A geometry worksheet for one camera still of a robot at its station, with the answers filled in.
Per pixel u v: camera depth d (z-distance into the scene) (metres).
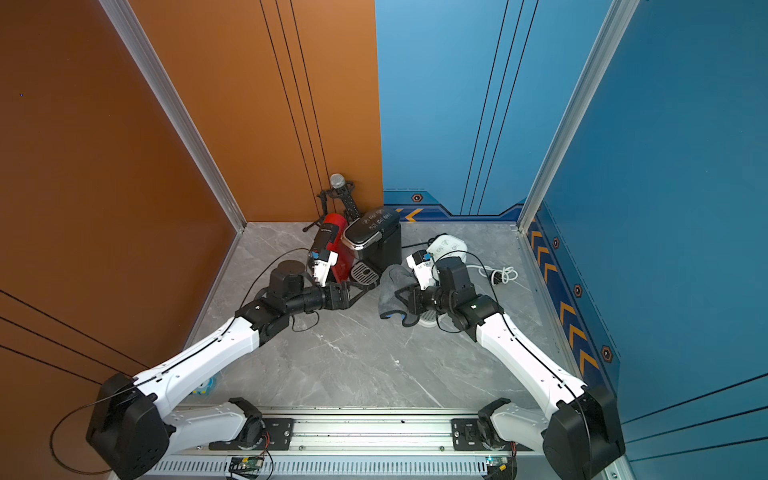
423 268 0.69
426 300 0.68
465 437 0.72
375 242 0.88
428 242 1.11
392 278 0.76
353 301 0.69
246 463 0.72
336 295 0.67
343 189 1.00
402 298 0.74
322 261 0.70
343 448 0.72
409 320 0.74
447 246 0.83
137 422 0.39
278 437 0.74
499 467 0.70
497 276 0.99
